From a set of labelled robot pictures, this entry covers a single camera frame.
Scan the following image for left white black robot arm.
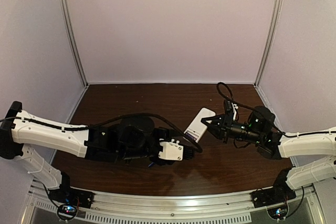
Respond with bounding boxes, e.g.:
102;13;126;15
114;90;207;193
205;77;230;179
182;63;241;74
1;101;184;192

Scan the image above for aluminium frame post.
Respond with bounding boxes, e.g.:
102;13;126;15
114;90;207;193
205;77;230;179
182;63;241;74
254;0;284;88
60;0;89;88

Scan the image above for front aluminium rail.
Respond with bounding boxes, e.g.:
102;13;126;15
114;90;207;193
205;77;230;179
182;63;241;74
20;179;326;224

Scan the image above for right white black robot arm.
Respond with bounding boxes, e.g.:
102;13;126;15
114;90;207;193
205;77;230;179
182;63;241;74
201;106;335;190

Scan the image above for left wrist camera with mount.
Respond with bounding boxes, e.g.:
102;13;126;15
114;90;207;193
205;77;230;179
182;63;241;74
158;139;195;161

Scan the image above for left black sleeved cable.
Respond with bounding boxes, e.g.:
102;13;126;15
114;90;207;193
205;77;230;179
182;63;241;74
0;113;203;154

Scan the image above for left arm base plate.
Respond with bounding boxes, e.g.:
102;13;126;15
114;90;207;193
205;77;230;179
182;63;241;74
49;187;94;209

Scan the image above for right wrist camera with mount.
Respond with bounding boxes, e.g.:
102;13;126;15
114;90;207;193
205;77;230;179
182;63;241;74
223;100;239;121

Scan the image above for left aluminium frame post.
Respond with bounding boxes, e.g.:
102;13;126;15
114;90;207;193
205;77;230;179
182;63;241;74
60;0;89;88

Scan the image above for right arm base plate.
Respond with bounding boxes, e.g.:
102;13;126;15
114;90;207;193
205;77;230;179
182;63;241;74
250;187;296;208

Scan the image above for right aluminium frame post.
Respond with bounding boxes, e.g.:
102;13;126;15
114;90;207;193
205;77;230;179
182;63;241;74
254;0;284;88

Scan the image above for white remote control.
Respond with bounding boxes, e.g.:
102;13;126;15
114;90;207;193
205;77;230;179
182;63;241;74
184;108;216;143

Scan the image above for black sleeved cable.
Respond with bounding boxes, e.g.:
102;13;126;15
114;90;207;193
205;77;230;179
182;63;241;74
0;113;203;154
216;82;336;138

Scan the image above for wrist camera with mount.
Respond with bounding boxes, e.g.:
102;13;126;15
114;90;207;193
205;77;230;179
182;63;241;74
158;139;195;161
223;100;239;121

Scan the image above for right black sleeved cable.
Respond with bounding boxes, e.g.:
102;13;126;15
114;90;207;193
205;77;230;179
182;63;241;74
216;82;336;138

